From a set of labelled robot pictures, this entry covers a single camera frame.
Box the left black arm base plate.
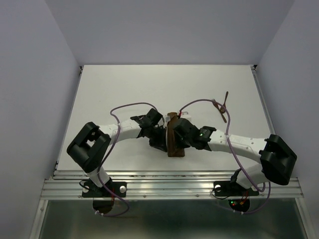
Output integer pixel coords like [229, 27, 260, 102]
[81, 181, 128, 199]

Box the brown wooden spoon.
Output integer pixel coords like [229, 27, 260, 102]
[220, 91, 229, 114]

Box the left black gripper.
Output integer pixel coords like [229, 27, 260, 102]
[147, 125, 166, 152]

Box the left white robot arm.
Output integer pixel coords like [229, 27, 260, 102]
[67, 108, 167, 196]

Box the brown wooden fork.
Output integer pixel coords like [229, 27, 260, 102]
[212, 99, 227, 123]

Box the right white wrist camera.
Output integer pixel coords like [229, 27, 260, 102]
[180, 112, 192, 121]

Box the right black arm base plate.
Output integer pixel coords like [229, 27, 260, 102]
[213, 181, 259, 197]

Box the aluminium front rail frame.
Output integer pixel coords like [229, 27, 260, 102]
[30, 170, 316, 239]

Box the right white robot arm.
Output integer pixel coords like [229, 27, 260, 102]
[172, 118, 297, 194]

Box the brown cloth napkin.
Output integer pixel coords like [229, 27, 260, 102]
[166, 112, 185, 158]

